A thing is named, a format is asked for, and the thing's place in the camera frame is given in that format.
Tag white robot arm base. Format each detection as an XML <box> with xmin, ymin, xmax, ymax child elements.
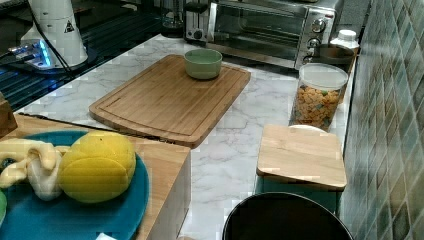
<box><xmin>9</xmin><ymin>0</ymin><xmax>88</xmax><ymax>71</ymax></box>

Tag white capped bottle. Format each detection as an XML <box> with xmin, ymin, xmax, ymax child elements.
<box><xmin>330</xmin><ymin>29</ymin><xmax>360</xmax><ymax>53</ymax></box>

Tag clear jar with snacks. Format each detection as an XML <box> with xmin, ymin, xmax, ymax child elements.
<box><xmin>289</xmin><ymin>63</ymin><xmax>348</xmax><ymax>131</ymax></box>

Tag silver toaster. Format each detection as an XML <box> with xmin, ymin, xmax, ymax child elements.
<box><xmin>183</xmin><ymin>0</ymin><xmax>209</xmax><ymax>42</ymax></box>

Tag teal box with wooden lid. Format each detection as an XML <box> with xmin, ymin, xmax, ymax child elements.
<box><xmin>255</xmin><ymin>125</ymin><xmax>347</xmax><ymax>213</ymax></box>

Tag wooden drawer cabinet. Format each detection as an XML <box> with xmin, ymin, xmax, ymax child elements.
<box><xmin>0</xmin><ymin>113</ymin><xmax>192</xmax><ymax>240</ymax></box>

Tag green ceramic bowl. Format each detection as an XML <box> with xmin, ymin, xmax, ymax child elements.
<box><xmin>184</xmin><ymin>49</ymin><xmax>222</xmax><ymax>80</ymax></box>

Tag glass blender jar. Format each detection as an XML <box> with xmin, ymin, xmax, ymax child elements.
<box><xmin>160</xmin><ymin>0</ymin><xmax>185</xmax><ymax>38</ymax></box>

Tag cream toy banana peel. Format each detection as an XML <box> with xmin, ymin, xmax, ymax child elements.
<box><xmin>0</xmin><ymin>138</ymin><xmax>70</xmax><ymax>201</ymax></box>

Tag large wooden cutting board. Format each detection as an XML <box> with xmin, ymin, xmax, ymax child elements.
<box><xmin>89</xmin><ymin>54</ymin><xmax>251</xmax><ymax>148</ymax></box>

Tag yellow toy fruit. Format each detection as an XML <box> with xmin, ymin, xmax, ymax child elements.
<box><xmin>58</xmin><ymin>131</ymin><xmax>136</xmax><ymax>204</ymax></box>

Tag dark brown bowl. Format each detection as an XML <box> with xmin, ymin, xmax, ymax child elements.
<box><xmin>311</xmin><ymin>44</ymin><xmax>354</xmax><ymax>65</ymax></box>

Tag silver toaster oven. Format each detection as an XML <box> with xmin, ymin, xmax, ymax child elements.
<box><xmin>206</xmin><ymin>0</ymin><xmax>344</xmax><ymax>69</ymax></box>

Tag black round bin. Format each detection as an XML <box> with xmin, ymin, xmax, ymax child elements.
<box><xmin>222</xmin><ymin>192</ymin><xmax>354</xmax><ymax>240</ymax></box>

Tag teal plate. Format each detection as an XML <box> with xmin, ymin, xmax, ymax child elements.
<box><xmin>1</xmin><ymin>131</ymin><xmax>149</xmax><ymax>240</ymax></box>

